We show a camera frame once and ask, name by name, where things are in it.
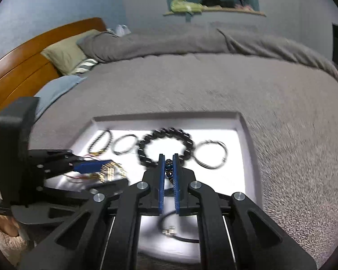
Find large black bead bracelet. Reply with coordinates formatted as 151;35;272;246
137;127;197;170

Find light blue blanket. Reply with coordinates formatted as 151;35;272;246
34;75;86;122

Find grey fleece bed blanket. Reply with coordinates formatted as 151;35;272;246
30;54;338;266

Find wooden headboard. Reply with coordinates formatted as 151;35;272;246
0;17;106;111

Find black cord bracelet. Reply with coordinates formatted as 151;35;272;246
112;133;139;155

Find green folded cloth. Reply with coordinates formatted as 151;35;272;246
170;0;208;14

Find striped grey white pillow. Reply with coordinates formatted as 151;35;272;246
71;58;99;75

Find pink items on shelf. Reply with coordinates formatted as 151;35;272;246
234;4;255;12

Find grey rolled duvet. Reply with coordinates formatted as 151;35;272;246
77;25;338;82

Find person's left hand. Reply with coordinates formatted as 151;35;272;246
0;215;19;237

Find thin silver wire bracelet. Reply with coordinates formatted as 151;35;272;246
194;140;228;170

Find wooden window shelf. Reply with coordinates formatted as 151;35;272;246
162;7;267;17

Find olive green pillow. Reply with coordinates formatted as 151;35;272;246
41;29;99;75

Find large silver bangle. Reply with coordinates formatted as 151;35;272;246
157;210;201;244

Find white plastic bag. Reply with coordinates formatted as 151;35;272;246
107;25;131;37

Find gold crystal bracelet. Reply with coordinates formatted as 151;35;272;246
64;161;128;185

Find black clothing pile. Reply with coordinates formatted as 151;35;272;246
200;0;235;8

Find blue crystal bead bracelet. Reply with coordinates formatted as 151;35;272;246
163;158;177;184

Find grey cardboard tray box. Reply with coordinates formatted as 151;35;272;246
43;111;263;265

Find small dark bead bracelet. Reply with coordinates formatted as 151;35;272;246
87;128;114;155

